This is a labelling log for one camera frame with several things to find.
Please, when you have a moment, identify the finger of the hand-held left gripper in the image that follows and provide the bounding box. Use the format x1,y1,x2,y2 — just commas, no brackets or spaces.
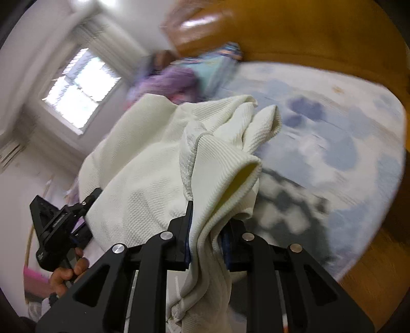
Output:
64,188,103,221
69,228,94,249

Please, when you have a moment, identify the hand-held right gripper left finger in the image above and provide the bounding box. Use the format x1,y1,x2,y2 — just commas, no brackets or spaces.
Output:
35,200,194,333

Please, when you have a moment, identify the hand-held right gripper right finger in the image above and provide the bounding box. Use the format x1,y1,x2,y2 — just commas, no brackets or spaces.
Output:
219,219,375,333

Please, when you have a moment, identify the white snap-button jacket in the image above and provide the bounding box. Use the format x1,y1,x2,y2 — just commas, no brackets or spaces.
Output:
78,94,282,333

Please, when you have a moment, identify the person's left hand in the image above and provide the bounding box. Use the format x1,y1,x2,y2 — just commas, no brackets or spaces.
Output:
50,248,89,299

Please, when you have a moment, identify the pink towel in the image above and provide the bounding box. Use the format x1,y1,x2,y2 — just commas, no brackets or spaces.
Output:
24,267,53,298

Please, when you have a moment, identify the barred window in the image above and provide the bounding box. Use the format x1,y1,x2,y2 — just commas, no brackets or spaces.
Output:
40,46,124,137

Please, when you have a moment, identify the purple floral quilt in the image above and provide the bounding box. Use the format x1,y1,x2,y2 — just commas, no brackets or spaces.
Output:
126,66,199,106

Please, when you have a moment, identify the blue floral bed sheet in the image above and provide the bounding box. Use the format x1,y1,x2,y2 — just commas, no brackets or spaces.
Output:
205,61,407,279

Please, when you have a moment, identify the blue and white pillow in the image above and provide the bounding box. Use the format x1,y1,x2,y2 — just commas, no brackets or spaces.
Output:
192,41,242,97

